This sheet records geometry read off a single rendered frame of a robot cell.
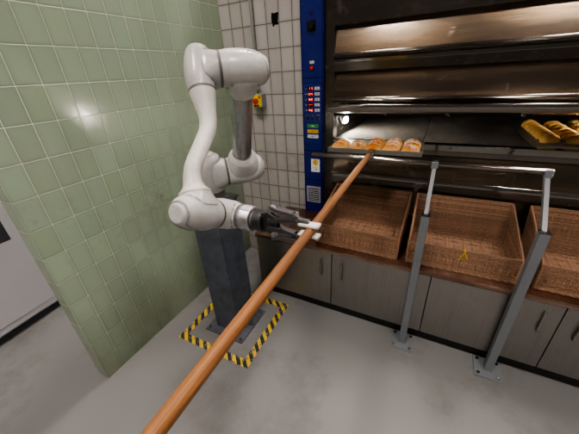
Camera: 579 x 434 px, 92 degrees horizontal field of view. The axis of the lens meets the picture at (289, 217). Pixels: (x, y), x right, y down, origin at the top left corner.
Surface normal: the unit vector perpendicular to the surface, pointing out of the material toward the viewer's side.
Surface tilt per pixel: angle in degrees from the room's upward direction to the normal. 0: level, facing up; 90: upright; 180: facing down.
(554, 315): 90
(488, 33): 70
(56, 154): 90
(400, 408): 0
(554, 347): 90
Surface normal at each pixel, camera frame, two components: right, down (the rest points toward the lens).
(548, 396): -0.05, -0.89
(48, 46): 0.89, 0.16
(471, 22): -0.44, 0.10
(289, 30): -0.45, 0.43
